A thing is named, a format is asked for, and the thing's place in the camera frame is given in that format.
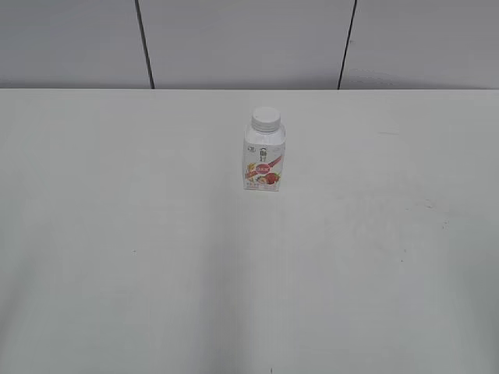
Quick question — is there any white strawberry yogurt bottle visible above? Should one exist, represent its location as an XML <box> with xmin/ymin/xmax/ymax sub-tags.
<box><xmin>242</xmin><ymin>125</ymin><xmax>286</xmax><ymax>192</ymax></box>

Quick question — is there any white plastic bottle cap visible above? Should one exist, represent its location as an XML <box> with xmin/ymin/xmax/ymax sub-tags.
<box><xmin>251</xmin><ymin>107</ymin><xmax>281</xmax><ymax>132</ymax></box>

